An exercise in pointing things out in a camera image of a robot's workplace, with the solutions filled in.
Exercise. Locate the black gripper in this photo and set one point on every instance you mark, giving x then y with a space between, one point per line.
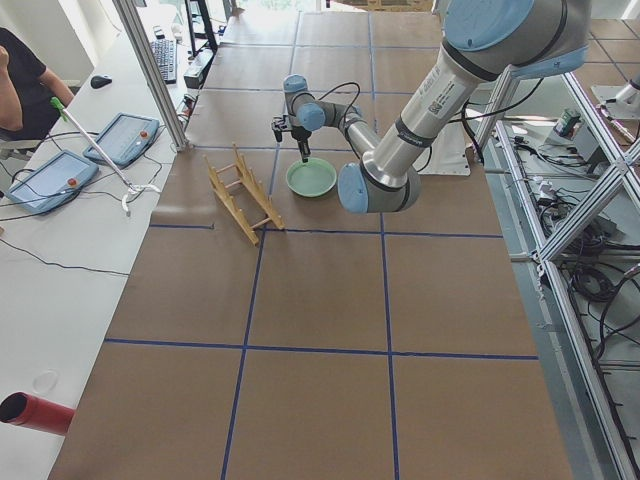
300 135

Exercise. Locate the light green round plate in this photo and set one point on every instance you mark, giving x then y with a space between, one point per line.
311 178

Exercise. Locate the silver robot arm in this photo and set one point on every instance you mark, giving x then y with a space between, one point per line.
534 39

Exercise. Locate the wooden plate rack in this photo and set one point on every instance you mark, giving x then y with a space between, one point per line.
243 195

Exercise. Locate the black keyboard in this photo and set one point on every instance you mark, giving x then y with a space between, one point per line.
164 52

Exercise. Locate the grabber stick with green tip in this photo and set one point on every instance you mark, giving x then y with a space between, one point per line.
132 189

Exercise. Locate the blue teach pendant far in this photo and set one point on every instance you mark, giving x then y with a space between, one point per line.
127 137

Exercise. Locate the blue teach pendant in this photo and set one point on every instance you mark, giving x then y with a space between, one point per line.
53 183
127 137

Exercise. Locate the black computer mouse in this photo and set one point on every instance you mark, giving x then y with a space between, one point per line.
100 81

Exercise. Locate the blue teach pendant near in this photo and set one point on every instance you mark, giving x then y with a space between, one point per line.
53 183

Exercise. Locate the person in black shirt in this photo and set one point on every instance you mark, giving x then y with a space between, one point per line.
27 87

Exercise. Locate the red metal bottle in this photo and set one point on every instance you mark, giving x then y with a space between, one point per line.
28 411

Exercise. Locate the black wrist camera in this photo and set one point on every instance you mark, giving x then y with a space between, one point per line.
281 126

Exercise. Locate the grey aluminium frame post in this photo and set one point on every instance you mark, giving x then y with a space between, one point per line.
136 33

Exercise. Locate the aluminium side frame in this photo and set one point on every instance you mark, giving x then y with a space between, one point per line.
620 175

